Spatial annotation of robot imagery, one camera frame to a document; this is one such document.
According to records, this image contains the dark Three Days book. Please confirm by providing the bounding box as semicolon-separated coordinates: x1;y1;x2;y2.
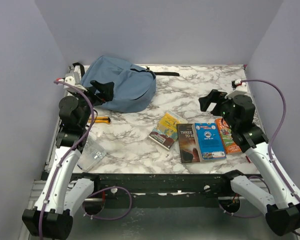
176;123;200;164

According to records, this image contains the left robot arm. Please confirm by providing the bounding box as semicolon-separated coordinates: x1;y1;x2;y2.
22;79;115;240

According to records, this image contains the aluminium frame rail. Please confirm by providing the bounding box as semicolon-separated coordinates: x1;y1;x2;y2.
18;66;77;240

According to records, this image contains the yellow utility knife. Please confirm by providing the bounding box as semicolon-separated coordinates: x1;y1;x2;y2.
93;116;111;124

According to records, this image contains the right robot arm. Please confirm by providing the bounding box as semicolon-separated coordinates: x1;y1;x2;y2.
198;89;300;236

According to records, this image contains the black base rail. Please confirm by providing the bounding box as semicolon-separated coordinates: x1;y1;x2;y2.
41;172;261;210

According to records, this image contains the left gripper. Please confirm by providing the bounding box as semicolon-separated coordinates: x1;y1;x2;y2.
71;80;114;128

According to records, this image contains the orange Treehouse book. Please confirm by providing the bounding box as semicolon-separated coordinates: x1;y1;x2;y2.
214;118;242;155

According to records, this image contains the blue backpack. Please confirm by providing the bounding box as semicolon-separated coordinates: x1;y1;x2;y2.
72;55;180;113

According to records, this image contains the clear plastic box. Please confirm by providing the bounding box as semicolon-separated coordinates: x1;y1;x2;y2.
77;136;107;172

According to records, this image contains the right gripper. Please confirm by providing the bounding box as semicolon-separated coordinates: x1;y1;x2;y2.
199;88;238;130

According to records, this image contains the blue paperback book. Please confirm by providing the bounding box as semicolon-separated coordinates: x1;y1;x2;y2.
192;123;226;162

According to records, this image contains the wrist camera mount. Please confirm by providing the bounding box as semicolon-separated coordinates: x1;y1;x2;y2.
225;79;248;99
56;72;87;93

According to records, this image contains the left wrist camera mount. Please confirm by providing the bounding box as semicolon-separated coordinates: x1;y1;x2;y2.
56;72;87;93

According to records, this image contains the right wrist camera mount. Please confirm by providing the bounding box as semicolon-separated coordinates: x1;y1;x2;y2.
225;79;248;99

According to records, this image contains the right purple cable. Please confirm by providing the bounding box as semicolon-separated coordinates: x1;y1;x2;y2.
218;79;300;238

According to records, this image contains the yellow Brideshead Revisited book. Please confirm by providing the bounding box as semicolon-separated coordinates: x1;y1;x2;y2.
148;110;188;151

